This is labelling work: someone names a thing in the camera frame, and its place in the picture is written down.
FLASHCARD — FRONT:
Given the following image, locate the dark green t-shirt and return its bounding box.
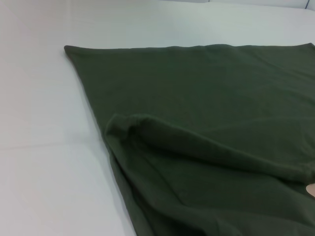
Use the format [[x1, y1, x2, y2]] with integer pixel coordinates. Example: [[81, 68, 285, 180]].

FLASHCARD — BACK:
[[63, 43, 315, 236]]

